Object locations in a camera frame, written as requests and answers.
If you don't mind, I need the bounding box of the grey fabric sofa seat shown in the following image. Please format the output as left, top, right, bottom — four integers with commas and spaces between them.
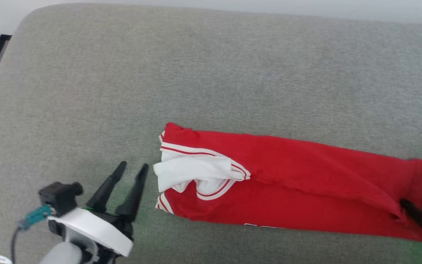
0, 3, 422, 264

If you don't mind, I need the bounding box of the red and white jersey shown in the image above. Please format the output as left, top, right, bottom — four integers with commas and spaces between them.
153, 122, 422, 242

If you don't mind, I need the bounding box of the teal left camera cable plug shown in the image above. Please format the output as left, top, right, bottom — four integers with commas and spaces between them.
17, 205, 53, 231

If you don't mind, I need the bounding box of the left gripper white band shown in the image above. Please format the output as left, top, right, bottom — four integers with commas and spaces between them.
48, 161, 149, 258

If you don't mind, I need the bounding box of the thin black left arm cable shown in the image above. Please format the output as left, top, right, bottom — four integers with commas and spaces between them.
10, 227, 23, 264

